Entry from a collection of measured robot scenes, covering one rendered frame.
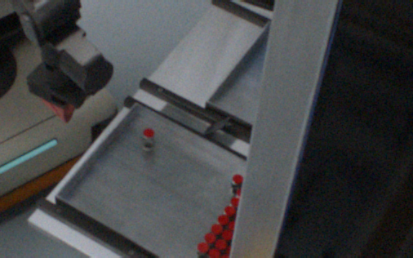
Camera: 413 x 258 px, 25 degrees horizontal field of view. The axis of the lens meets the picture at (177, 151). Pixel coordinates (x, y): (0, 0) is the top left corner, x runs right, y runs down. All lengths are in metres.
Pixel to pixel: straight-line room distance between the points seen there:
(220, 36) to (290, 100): 0.96
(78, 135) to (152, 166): 0.89
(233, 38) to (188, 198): 0.42
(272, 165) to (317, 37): 0.24
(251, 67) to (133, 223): 0.45
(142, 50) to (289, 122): 2.10
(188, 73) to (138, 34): 1.28
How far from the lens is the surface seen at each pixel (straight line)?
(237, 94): 1.91
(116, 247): 1.67
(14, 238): 2.75
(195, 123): 1.85
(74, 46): 1.39
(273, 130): 1.11
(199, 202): 1.75
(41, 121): 2.62
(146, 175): 1.77
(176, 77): 1.93
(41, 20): 1.37
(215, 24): 2.03
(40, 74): 1.53
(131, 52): 3.15
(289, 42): 1.00
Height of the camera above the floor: 2.34
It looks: 54 degrees down
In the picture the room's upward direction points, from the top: 4 degrees clockwise
